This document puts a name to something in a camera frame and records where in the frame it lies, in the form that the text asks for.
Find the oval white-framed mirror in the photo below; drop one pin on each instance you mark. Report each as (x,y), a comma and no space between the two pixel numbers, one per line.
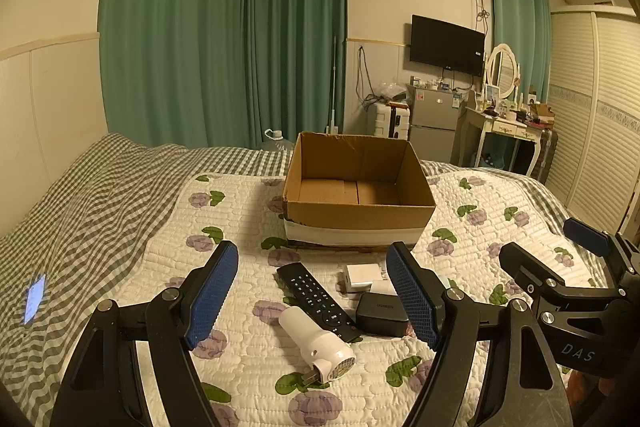
(501,72)

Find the white mop pole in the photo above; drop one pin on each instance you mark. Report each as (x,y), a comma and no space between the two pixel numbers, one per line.
(333,82)

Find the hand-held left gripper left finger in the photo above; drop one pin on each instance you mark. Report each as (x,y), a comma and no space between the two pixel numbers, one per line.
(212,294)

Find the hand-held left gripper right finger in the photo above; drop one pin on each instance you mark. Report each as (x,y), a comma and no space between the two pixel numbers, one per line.
(411,299)

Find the white suitcase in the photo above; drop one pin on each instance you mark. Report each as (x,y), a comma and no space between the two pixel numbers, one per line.
(387,119)

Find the white cylindrical plug-in device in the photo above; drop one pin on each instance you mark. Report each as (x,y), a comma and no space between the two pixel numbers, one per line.
(311,332)

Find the brown cardboard box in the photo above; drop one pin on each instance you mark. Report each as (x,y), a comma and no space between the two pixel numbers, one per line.
(350,169)

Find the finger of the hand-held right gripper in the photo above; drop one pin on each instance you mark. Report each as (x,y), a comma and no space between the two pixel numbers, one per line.
(525,266)
(587,233)

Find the silver refrigerator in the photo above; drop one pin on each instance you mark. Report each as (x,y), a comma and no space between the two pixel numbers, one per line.
(432,122)

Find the white floral quilt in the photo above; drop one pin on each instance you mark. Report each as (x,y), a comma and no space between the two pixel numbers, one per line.
(240,217)

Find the black charger block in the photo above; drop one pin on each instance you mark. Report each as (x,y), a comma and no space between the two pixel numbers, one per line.
(380,314)

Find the white louvred wardrobe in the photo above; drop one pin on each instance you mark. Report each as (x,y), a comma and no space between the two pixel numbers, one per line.
(590,107)

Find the white dressing table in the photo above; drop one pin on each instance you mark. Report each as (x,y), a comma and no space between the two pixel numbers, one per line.
(505,127)

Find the green curtain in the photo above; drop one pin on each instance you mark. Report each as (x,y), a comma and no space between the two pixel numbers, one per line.
(300,37)
(517,22)
(170,32)

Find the small white power adapter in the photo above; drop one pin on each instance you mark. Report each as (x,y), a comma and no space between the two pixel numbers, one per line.
(382,287)

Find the smartphone with lit screen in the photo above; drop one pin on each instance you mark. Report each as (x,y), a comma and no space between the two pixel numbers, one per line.
(35,298)

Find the large clear water bottle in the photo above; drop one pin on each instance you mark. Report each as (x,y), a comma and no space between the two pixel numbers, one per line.
(276,142)

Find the black remote control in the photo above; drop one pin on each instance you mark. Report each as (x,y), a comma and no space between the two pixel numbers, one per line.
(312,294)

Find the clear plastic bag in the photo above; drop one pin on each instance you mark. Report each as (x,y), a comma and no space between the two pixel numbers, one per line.
(391,91)

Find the dark suitcase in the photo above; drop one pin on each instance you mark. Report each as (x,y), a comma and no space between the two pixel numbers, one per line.
(546,154)

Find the black wall television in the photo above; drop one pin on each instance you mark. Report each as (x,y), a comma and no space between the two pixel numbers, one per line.
(447,44)

